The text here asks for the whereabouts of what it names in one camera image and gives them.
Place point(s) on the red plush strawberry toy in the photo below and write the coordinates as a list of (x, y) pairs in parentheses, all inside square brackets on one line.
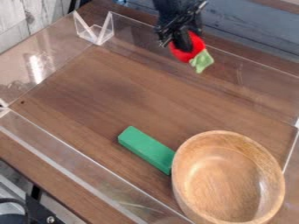
[(198, 57)]

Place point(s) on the green rectangular block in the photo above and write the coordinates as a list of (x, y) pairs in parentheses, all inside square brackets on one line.
[(154, 152)]

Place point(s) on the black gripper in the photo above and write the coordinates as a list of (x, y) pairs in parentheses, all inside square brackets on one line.
[(180, 17)]

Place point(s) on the black clamp with cable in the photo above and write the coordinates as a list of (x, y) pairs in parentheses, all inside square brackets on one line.
[(25, 209)]

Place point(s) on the clear acrylic front wall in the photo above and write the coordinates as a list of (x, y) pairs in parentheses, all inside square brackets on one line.
[(82, 184)]

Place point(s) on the wooden bowl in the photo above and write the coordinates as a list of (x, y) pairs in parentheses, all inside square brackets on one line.
[(228, 180)]

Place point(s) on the clear acrylic back wall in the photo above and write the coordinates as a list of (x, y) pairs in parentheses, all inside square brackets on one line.
[(261, 86)]

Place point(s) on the clear acrylic corner bracket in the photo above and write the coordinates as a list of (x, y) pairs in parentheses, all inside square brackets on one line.
[(95, 34)]

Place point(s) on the clear acrylic wall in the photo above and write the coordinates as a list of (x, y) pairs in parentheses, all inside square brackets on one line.
[(261, 86), (82, 184)]

